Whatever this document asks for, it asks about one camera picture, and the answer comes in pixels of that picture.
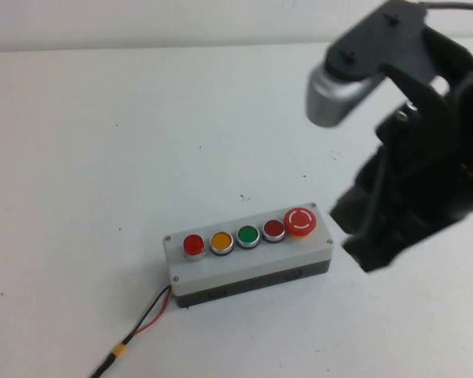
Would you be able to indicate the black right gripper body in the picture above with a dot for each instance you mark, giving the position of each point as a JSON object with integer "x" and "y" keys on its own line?
{"x": 429, "y": 165}

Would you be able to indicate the red indicator lamp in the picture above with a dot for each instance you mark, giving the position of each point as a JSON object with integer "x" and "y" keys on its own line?
{"x": 193, "y": 245}

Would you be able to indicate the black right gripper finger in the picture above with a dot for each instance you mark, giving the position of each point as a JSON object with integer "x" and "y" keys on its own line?
{"x": 356, "y": 210}
{"x": 382, "y": 246}

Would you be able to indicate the yellow push button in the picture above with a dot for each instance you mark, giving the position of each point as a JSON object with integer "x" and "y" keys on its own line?
{"x": 221, "y": 241}

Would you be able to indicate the dark red push button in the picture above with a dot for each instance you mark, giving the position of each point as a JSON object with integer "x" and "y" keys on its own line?
{"x": 273, "y": 228}

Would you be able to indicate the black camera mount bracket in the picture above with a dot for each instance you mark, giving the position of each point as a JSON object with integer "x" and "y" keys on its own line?
{"x": 378, "y": 39}

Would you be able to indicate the red emergency stop mushroom button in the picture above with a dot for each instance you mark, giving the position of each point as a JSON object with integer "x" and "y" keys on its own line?
{"x": 300, "y": 221}

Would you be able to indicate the grey button control box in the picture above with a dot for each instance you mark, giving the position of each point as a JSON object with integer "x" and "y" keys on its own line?
{"x": 256, "y": 264}

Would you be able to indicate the green push button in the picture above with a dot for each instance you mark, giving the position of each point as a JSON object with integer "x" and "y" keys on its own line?
{"x": 248, "y": 235}

